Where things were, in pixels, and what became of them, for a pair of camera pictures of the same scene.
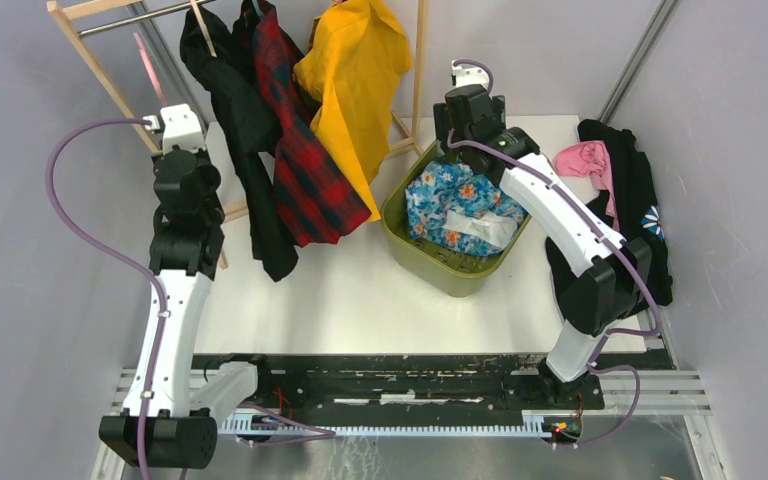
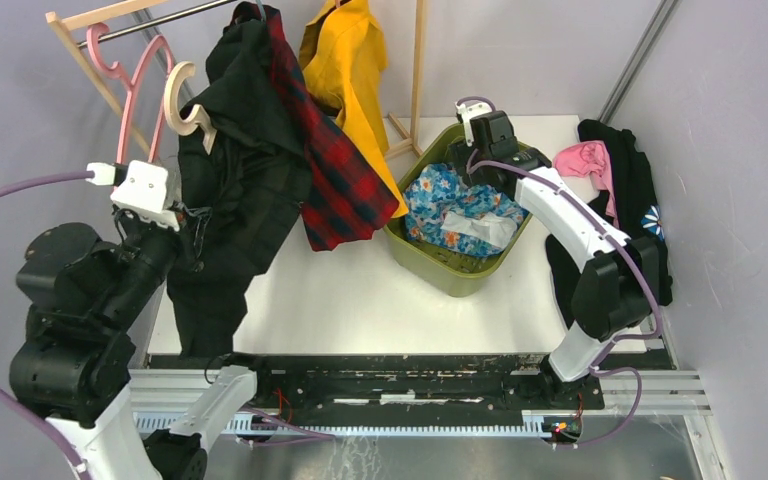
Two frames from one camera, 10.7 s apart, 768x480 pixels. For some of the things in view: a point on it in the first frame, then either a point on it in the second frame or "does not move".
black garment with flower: [637, 212] does not move
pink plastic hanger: [150, 68] -> [117, 71]
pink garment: [591, 158] does not move
